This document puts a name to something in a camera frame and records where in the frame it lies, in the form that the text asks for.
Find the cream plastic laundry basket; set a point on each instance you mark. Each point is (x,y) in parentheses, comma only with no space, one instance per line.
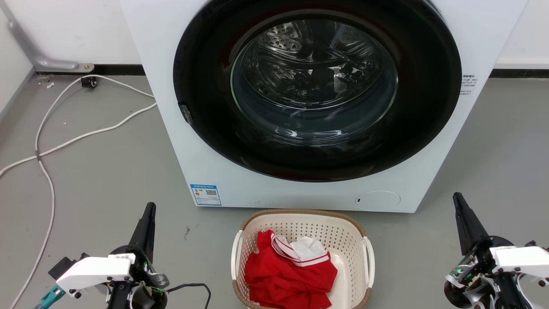
(339,231)

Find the black round washer door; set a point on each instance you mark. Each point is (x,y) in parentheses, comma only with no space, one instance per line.
(206,86)

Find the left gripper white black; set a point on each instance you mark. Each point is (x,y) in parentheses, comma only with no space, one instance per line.
(96,271)

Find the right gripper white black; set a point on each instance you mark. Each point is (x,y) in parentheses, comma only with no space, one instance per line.
(519,259)

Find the red garment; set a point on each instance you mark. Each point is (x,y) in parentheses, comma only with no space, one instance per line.
(283,279)

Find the grey floor pipe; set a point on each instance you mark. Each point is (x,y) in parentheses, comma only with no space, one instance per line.
(47,63)

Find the small black floor bracket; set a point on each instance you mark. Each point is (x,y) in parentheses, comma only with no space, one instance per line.
(88,82)

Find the black baseboard strip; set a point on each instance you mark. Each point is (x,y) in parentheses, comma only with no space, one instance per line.
(116,69)
(519,73)

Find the small black box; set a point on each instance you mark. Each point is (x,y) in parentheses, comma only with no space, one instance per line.
(64,266)

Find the steel washer drum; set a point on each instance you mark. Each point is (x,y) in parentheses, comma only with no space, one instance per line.
(313,77)

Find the small printed text sticker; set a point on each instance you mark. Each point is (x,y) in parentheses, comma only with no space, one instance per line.
(467,84)

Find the white cloth with red stripes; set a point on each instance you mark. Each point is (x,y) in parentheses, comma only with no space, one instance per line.
(308,249)

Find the round white filter cover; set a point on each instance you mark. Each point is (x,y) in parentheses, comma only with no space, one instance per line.
(379,200)

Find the white front-load washing machine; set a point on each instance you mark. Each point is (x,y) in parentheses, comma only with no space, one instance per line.
(171,141)

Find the blue energy label sticker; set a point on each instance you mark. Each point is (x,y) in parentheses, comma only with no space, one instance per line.
(205,195)

